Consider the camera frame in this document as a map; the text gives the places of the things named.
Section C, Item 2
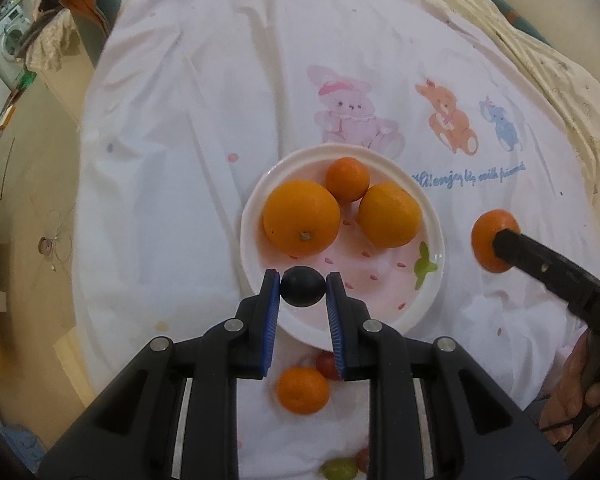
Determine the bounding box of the person's right hand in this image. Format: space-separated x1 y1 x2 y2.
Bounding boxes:
539 331 600 454

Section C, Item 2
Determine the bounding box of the pink strawberry pattern plate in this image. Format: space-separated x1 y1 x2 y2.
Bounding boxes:
240 143 443 353

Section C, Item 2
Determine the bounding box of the beige floral cloth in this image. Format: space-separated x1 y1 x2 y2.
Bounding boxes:
24 10 81 75

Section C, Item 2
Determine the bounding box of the large orange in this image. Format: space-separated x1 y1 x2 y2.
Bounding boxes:
357 183 422 249
263 180 341 256

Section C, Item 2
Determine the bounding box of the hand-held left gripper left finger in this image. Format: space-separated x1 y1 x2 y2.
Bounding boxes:
39 269 282 480

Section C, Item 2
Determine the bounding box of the blue cloth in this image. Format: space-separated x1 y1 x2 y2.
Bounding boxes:
0 425 46 467

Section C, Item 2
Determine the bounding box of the green grape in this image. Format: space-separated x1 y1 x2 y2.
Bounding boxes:
321 457 358 480

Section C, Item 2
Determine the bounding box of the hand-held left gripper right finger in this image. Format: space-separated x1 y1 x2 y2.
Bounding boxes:
326 271 568 480

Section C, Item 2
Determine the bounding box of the small tangerine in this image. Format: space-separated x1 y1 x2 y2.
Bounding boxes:
471 209 522 274
277 366 331 415
325 157 371 204

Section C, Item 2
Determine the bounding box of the cream patterned quilt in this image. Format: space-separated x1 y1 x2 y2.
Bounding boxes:
320 0 600 211

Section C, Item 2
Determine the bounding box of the white cartoon printed blanket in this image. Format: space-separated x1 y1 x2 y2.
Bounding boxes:
72 0 600 480

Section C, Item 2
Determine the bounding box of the white washing machine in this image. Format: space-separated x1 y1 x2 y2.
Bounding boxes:
0 0 35 83

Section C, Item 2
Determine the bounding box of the teal pillow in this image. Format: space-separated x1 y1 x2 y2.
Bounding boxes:
460 0 551 46

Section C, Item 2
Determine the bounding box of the dark purple plum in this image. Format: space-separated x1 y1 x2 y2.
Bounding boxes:
280 266 327 309

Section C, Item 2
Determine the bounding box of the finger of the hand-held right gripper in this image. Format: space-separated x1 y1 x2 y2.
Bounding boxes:
491 229 600 311

